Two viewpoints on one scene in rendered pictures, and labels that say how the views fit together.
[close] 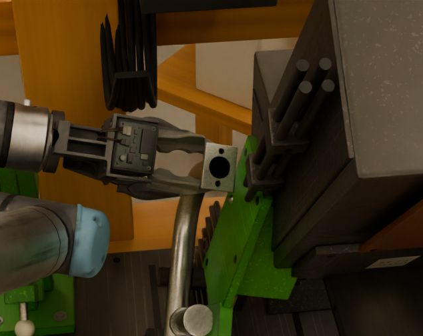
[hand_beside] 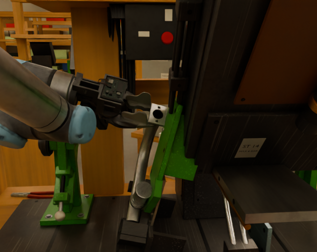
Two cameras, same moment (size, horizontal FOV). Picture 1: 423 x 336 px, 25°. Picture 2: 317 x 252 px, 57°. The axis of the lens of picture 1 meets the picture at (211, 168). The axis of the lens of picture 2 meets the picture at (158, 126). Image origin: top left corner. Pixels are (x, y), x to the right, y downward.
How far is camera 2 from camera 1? 0.61 m
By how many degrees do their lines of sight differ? 24
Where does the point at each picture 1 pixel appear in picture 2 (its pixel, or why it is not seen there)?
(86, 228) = (80, 109)
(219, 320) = (155, 186)
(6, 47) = not seen: hidden behind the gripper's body
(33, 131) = (64, 78)
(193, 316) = (141, 187)
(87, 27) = not seen: hidden behind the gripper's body
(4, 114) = (51, 70)
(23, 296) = (61, 197)
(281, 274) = (189, 162)
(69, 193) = (95, 166)
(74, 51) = not seen: hidden behind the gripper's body
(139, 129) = (117, 82)
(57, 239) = (59, 101)
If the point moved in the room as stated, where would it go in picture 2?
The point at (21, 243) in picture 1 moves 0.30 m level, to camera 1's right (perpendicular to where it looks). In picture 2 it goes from (27, 73) to (231, 74)
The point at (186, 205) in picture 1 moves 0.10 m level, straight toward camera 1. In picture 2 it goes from (143, 148) to (140, 162)
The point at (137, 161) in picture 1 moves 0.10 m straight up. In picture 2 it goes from (115, 95) to (113, 48)
